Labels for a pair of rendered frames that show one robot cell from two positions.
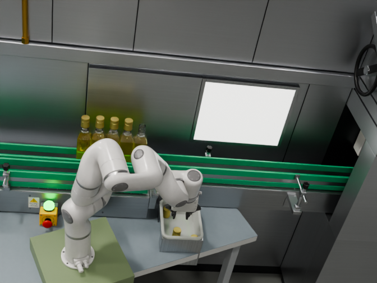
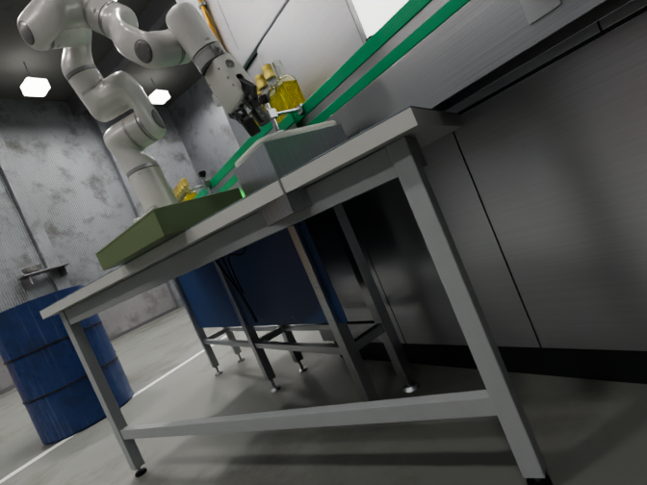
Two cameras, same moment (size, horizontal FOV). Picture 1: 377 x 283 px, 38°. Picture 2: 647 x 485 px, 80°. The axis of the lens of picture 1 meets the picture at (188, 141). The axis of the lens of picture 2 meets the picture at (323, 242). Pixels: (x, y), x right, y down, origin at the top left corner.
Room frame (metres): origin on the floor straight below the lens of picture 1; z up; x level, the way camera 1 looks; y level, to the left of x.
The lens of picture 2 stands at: (1.30, -0.89, 0.63)
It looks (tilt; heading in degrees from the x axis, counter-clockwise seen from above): 2 degrees down; 68
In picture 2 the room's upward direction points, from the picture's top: 23 degrees counter-clockwise
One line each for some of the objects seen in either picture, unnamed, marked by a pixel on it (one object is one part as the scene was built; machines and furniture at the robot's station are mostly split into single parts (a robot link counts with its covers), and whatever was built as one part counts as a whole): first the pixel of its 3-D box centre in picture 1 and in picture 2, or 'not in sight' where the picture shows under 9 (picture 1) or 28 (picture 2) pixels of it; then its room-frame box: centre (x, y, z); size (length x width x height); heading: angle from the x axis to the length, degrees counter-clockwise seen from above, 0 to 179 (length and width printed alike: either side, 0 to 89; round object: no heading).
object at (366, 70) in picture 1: (371, 70); not in sight; (2.05, -0.67, 1.49); 0.21 x 0.05 x 0.21; 12
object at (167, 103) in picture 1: (191, 109); (348, 11); (2.02, 0.02, 1.15); 0.90 x 0.03 x 0.34; 102
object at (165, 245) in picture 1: (178, 222); (302, 160); (1.69, -0.03, 0.79); 0.27 x 0.17 x 0.08; 12
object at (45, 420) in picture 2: not in sight; (67, 355); (0.42, 2.82, 0.47); 1.27 x 0.78 x 0.94; 112
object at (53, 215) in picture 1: (49, 214); not in sight; (1.58, 0.50, 0.79); 0.07 x 0.07 x 0.07; 12
